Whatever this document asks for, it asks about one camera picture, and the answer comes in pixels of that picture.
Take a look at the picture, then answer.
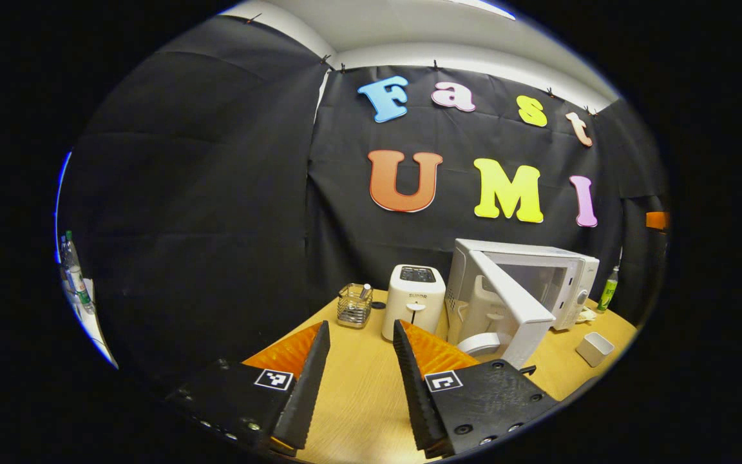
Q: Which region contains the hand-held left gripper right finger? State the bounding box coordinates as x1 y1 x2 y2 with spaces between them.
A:
392 319 560 459

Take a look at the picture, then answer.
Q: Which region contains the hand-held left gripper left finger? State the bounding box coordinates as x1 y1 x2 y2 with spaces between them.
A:
165 320 332 457

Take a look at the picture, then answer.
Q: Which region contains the white microwave oven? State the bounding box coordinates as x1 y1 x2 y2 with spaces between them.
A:
445 238 601 370

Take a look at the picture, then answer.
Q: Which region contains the white toaster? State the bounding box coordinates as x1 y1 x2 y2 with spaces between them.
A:
381 264 447 342

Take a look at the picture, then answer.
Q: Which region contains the green label bottle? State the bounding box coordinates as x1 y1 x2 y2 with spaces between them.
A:
596 266 620 314

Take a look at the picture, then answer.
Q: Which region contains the small white rectangular dish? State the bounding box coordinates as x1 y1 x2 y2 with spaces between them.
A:
576 332 615 368

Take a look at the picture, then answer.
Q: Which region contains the black backdrop cloth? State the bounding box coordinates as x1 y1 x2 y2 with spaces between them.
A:
59 16 671 387

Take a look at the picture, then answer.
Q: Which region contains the white side table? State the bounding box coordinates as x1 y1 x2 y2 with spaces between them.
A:
65 277 119 369

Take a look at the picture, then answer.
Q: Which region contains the clear plastic bottle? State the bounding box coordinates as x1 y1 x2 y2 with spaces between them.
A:
64 230 96 314

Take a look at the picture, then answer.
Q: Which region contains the wire mesh basket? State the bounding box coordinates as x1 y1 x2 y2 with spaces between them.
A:
336 283 374 330

